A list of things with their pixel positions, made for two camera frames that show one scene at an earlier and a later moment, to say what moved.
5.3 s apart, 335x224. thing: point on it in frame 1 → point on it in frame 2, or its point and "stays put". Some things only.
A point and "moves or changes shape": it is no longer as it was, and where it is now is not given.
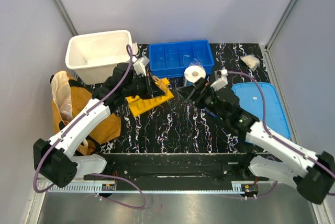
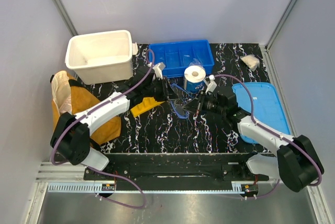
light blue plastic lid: (250, 100) stays put
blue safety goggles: (210, 112) moves or changes shape
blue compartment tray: (171, 59) stays put
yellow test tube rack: (138, 105) stays put
